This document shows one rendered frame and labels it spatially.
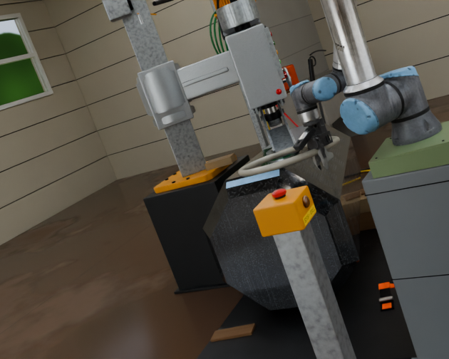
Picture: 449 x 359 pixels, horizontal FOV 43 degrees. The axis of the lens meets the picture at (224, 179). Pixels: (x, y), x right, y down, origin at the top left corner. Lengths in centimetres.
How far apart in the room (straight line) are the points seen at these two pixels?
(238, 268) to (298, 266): 171
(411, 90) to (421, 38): 587
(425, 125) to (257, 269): 133
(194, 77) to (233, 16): 88
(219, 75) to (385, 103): 190
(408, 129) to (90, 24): 866
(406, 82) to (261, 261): 136
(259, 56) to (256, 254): 107
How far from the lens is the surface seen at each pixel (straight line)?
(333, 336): 158
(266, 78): 315
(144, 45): 395
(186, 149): 397
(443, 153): 213
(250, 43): 314
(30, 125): 996
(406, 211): 224
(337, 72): 238
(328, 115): 622
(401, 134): 226
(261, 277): 316
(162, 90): 387
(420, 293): 239
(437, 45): 807
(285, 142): 300
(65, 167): 1022
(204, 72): 387
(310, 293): 153
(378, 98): 211
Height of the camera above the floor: 146
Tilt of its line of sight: 11 degrees down
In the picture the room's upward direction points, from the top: 20 degrees counter-clockwise
